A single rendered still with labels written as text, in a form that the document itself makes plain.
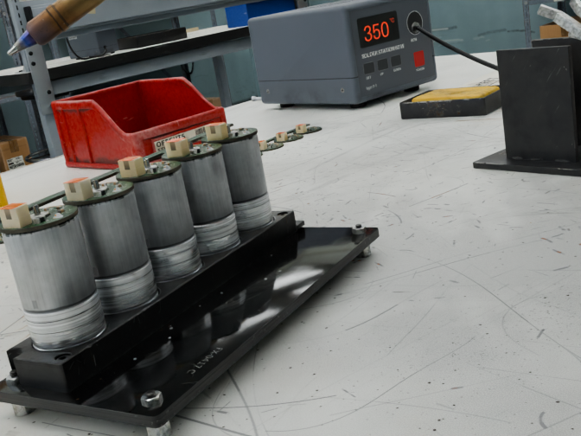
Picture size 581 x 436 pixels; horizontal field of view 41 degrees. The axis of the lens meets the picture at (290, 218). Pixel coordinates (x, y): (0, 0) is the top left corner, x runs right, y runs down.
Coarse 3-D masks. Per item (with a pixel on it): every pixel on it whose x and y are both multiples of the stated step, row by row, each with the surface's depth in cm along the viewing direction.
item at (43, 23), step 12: (60, 0) 23; (72, 0) 23; (84, 0) 23; (96, 0) 24; (48, 12) 23; (60, 12) 23; (72, 12) 23; (84, 12) 24; (36, 24) 23; (48, 24) 23; (60, 24) 23; (72, 24) 24; (36, 36) 23; (48, 36) 23
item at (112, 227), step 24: (96, 216) 26; (120, 216) 27; (96, 240) 27; (120, 240) 27; (144, 240) 28; (96, 264) 27; (120, 264) 27; (144, 264) 28; (120, 288) 27; (144, 288) 28; (120, 312) 27
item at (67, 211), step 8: (40, 208) 26; (48, 208) 26; (56, 208) 26; (64, 208) 26; (72, 208) 26; (40, 216) 24; (48, 216) 25; (64, 216) 25; (72, 216) 25; (0, 224) 25; (32, 224) 24; (40, 224) 24; (48, 224) 24; (56, 224) 24; (0, 232) 25; (8, 232) 24; (16, 232) 24; (24, 232) 24
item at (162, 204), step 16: (160, 176) 29; (176, 176) 29; (144, 192) 29; (160, 192) 29; (176, 192) 29; (144, 208) 29; (160, 208) 29; (176, 208) 29; (144, 224) 29; (160, 224) 29; (176, 224) 29; (192, 224) 30; (160, 240) 29; (176, 240) 30; (192, 240) 30; (160, 256) 29; (176, 256) 30; (192, 256) 30; (160, 272) 30; (176, 272) 30; (192, 272) 30
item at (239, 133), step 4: (240, 128) 35; (244, 128) 35; (248, 128) 35; (252, 128) 35; (256, 128) 35; (232, 132) 34; (236, 132) 34; (240, 132) 34; (252, 132) 34; (256, 132) 34; (228, 136) 34; (232, 136) 34; (236, 136) 34; (240, 136) 33; (244, 136) 33; (248, 136) 33; (204, 140) 34; (216, 140) 33; (220, 140) 33; (224, 140) 33; (228, 140) 33; (232, 140) 33; (236, 140) 33
